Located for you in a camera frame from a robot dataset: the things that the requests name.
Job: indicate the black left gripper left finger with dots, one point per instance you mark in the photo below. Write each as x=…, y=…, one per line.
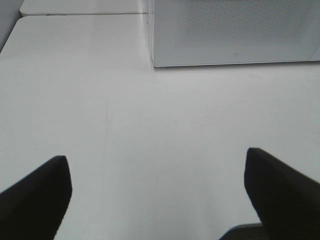
x=34, y=207

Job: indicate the white microwave oven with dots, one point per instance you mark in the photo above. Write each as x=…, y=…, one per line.
x=235, y=32

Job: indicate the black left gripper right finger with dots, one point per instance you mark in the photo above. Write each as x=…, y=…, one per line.
x=286, y=201

